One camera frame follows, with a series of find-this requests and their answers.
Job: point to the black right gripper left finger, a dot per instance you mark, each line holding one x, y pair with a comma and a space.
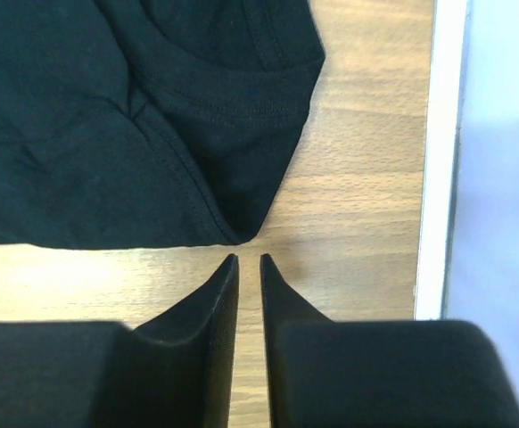
172, 371

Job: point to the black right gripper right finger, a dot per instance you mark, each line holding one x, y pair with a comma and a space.
325, 373

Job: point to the black t shirt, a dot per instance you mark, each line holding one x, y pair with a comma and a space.
150, 124

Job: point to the aluminium frame rail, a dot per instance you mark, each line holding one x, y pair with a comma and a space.
441, 153

